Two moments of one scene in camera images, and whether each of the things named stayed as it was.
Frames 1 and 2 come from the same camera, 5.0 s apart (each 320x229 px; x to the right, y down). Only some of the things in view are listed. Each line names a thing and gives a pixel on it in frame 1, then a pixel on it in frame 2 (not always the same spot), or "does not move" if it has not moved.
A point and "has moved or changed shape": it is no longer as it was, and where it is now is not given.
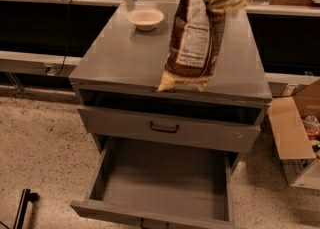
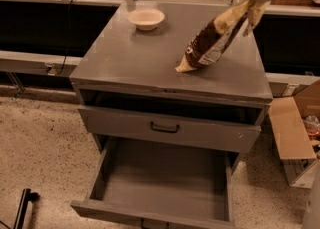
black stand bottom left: [26, 196] does not move
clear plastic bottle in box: [311, 125] does not move
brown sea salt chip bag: [197, 26] has moved or changed shape
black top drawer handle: [163, 129] does not move
